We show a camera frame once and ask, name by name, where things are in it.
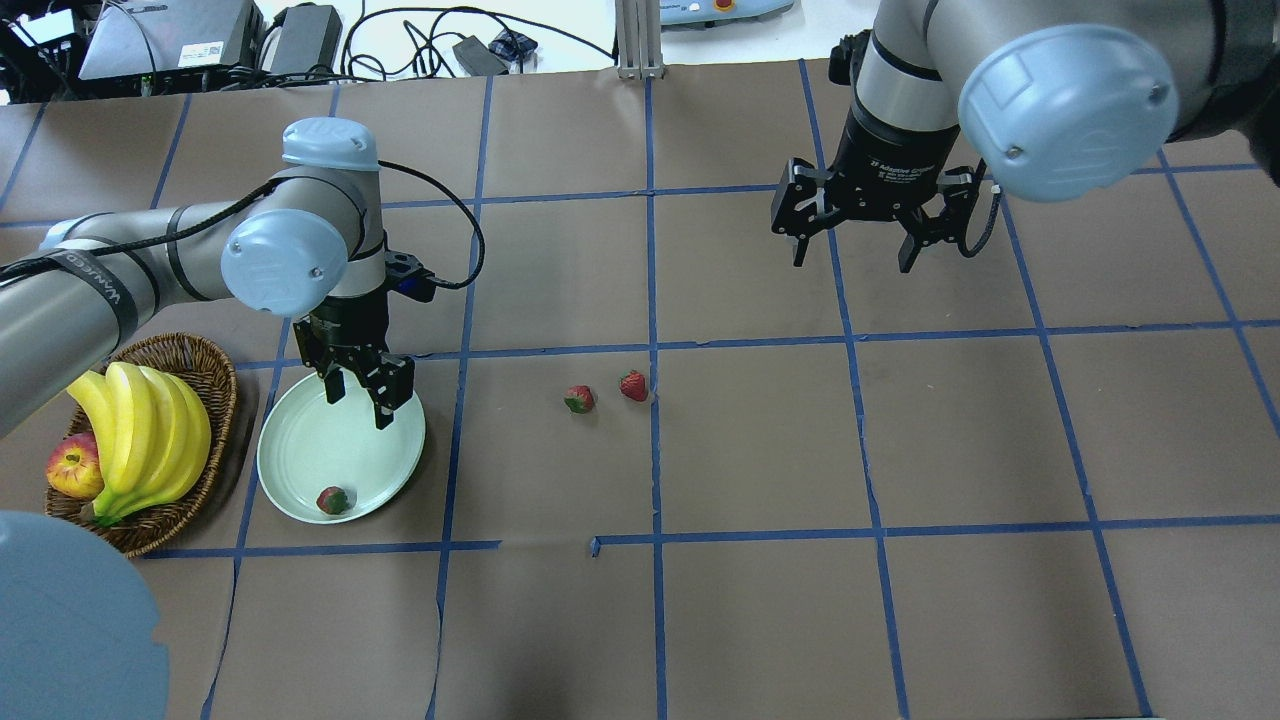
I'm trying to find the light green plate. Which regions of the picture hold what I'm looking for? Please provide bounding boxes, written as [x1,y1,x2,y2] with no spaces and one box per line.
[255,372,428,525]

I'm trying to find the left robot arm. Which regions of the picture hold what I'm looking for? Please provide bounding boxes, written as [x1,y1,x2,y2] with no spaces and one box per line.
[3,117,413,719]

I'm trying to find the wicker basket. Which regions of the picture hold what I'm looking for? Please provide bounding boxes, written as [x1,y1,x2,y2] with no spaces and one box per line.
[44,332,239,559]

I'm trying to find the red apple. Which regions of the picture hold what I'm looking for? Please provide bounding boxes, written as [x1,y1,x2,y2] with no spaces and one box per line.
[45,432,105,500]

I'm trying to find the black power adapter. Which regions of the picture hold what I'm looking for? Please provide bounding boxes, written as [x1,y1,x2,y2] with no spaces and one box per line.
[452,35,509,77]

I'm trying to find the aluminium frame post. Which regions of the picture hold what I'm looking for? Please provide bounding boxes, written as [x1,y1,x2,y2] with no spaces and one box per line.
[614,0,667,79]

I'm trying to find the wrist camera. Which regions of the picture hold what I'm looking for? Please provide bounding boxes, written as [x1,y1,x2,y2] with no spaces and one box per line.
[827,29,872,87]
[383,250,436,304]

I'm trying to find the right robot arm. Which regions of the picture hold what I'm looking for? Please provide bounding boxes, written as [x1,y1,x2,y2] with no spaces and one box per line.
[771,1,1277,273]

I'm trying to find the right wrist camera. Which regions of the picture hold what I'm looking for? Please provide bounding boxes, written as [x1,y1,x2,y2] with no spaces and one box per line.
[827,29,872,87]

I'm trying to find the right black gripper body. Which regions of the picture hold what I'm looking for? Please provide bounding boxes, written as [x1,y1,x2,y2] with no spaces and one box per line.
[826,105,960,225]

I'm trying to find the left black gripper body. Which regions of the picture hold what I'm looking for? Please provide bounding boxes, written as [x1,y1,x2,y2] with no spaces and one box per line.
[294,295,389,386]

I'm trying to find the strawberry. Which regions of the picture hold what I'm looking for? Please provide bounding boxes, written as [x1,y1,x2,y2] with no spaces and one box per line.
[315,486,352,516]
[563,386,596,414]
[618,370,650,404]

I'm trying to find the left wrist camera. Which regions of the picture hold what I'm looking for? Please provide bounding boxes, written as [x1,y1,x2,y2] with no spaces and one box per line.
[383,250,436,304]

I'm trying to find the yellow banana bunch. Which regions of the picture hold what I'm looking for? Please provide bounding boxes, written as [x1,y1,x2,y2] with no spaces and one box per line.
[67,361,212,527]

